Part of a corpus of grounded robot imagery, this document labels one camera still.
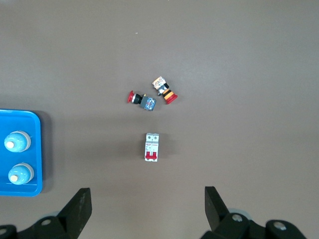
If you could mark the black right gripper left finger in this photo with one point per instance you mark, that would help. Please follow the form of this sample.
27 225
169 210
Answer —
79 206

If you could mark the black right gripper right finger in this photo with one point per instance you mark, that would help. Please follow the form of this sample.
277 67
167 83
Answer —
214 209

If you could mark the blue desk bell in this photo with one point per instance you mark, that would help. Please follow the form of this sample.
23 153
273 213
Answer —
18 140
22 173

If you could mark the blue plastic tray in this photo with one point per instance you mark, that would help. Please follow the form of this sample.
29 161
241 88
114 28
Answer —
35 154

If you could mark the white red circuit breaker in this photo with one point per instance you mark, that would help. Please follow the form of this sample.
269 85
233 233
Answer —
152 147

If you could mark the red mushroom pushbutton blue block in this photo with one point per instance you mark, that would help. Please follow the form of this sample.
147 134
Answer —
144 101

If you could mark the orange emergency stop button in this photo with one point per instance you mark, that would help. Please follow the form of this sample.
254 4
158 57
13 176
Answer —
166 92

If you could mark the brown table cover mat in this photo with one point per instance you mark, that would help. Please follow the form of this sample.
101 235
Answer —
224 62

